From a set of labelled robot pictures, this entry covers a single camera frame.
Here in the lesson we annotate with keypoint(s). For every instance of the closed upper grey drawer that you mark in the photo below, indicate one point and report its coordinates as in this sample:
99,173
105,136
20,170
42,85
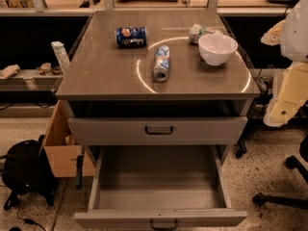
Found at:
130,131

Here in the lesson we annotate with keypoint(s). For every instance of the grey drawer cabinet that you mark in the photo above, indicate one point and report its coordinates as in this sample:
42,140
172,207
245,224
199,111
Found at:
106,80

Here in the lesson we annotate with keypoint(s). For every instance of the black backpack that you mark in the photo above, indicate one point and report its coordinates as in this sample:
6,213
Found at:
27,170

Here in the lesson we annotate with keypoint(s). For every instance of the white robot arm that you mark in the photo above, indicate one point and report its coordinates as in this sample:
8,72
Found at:
292,35

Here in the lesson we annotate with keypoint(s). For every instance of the black drawer handle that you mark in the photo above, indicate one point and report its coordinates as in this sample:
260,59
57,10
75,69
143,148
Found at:
163,226
157,131

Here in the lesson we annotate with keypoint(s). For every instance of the white bowl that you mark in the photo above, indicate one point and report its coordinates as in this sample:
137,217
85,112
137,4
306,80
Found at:
216,49

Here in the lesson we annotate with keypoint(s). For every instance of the white plastic bottle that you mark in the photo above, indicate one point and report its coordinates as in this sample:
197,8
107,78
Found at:
61,55

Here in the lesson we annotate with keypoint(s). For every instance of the black middle drawer handle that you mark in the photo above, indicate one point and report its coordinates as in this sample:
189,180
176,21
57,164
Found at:
163,226

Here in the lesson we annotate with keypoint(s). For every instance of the blue pepsi can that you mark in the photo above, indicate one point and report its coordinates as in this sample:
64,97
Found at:
131,36

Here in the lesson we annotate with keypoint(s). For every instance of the cardboard box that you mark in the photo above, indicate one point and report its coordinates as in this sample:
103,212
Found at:
60,146

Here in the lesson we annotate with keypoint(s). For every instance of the black upper drawer handle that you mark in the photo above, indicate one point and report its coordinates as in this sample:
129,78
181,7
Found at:
157,131

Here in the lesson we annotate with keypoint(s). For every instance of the open middle grey drawer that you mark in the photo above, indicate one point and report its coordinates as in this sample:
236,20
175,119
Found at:
134,184

